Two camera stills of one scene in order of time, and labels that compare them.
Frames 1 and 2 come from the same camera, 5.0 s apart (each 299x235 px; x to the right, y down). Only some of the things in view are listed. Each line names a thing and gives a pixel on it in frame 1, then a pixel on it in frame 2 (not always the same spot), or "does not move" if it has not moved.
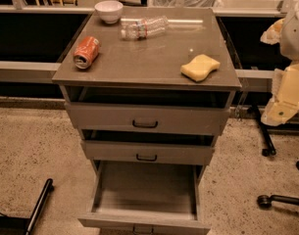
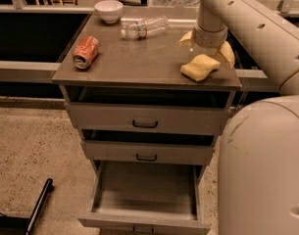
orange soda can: (85, 50) does not move
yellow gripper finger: (273, 34) -> (185, 40)
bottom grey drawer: (130, 198) does not move
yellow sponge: (199, 68) does not move
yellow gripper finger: (288, 89) -> (227, 54)
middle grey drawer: (166, 152) does not move
